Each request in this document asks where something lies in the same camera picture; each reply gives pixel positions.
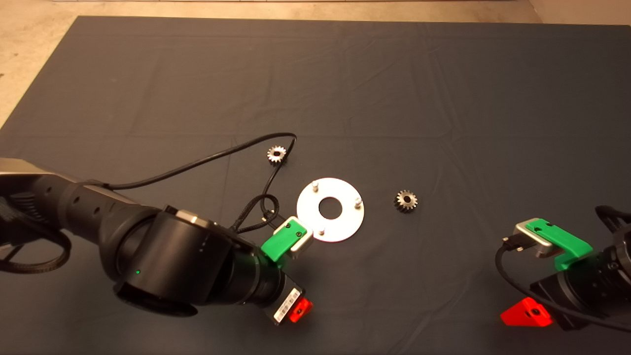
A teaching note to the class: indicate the green left camera mount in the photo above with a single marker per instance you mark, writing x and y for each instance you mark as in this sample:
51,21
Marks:
278,244

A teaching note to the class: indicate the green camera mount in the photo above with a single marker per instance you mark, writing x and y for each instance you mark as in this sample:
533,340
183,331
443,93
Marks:
562,241
278,244

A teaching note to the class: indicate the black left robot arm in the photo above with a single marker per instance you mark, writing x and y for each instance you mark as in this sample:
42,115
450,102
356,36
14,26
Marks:
172,256

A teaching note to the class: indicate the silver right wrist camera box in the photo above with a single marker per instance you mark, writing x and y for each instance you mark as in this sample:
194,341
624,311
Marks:
535,242

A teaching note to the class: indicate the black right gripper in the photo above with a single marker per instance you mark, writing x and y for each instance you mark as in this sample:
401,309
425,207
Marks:
567,305

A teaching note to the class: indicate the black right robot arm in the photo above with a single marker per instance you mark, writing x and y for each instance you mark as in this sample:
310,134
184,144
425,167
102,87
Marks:
616,276

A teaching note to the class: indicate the small steel planetary gear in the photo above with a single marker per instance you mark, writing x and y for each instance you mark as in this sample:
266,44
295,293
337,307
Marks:
274,159
400,205

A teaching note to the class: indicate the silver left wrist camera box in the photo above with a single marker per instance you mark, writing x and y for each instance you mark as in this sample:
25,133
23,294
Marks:
304,240

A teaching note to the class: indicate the green right camera mount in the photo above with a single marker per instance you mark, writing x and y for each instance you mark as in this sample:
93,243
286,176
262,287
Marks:
562,241

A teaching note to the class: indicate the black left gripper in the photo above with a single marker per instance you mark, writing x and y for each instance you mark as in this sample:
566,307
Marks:
288,301

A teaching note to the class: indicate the dark grey table cloth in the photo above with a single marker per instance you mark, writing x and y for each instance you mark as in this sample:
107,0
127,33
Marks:
394,98

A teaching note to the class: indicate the round metal carrier plate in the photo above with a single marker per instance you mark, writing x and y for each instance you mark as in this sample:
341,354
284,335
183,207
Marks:
345,222

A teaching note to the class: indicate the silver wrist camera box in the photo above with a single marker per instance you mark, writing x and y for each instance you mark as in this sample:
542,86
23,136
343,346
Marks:
535,242
304,240

